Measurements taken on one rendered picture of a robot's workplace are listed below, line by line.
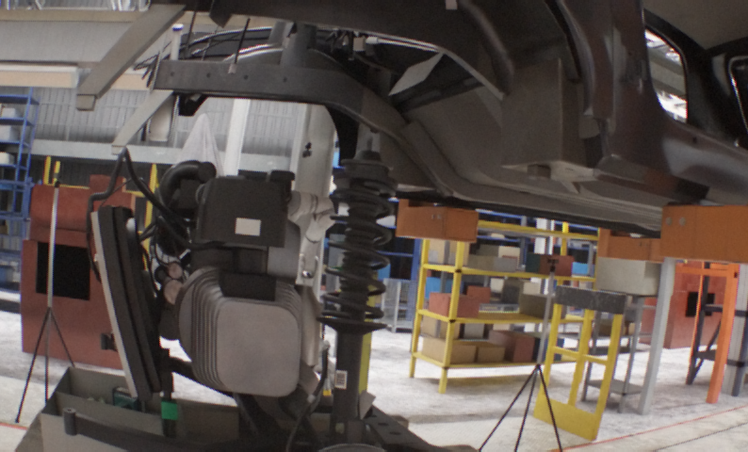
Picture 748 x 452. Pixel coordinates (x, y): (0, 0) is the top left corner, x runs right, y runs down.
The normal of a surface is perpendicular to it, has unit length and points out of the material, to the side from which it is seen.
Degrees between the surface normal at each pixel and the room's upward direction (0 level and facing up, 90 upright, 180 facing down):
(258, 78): 90
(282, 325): 90
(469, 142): 102
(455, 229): 90
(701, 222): 90
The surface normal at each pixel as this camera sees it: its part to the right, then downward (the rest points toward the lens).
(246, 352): 0.34, 0.03
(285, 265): 0.66, 0.06
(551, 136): -0.94, -0.10
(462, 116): 0.18, 0.25
